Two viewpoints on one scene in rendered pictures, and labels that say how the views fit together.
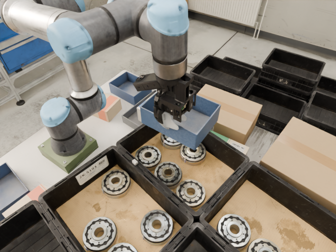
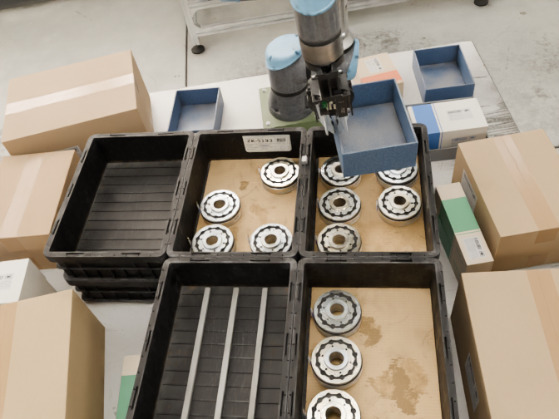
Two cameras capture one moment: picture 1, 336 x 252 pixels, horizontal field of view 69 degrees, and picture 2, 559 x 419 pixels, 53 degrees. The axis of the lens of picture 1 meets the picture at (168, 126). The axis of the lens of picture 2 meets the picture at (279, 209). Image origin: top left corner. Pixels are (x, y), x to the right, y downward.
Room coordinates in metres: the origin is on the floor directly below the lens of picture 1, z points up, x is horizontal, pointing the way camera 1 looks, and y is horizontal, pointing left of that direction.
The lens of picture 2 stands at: (-0.07, -0.64, 1.94)
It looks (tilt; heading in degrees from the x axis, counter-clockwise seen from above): 52 degrees down; 59
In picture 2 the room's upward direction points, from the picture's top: 12 degrees counter-clockwise
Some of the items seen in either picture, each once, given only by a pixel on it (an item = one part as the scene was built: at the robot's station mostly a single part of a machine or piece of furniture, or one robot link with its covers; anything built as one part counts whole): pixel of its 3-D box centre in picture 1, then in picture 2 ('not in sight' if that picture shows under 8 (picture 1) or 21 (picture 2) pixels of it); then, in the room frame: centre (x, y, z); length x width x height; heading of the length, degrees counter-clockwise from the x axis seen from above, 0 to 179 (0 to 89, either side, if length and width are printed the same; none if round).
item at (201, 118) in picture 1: (180, 113); (369, 125); (0.55, -0.04, 1.10); 0.20 x 0.15 x 0.07; 56
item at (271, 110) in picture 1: (265, 119); not in sight; (1.29, -0.74, 0.31); 0.40 x 0.30 x 0.34; 56
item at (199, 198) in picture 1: (190, 192); (338, 241); (0.41, -0.08, 0.86); 0.10 x 0.10 x 0.01
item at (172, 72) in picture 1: (171, 62); (323, 44); (0.47, -0.01, 1.34); 0.08 x 0.08 x 0.05
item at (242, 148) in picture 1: (219, 144); (461, 229); (0.68, -0.23, 0.79); 0.24 x 0.06 x 0.06; 57
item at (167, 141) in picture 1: (173, 135); (397, 168); (0.67, -0.02, 0.86); 0.10 x 0.10 x 0.01
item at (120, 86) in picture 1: (130, 87); (442, 75); (1.14, 0.22, 0.74); 0.20 x 0.15 x 0.07; 53
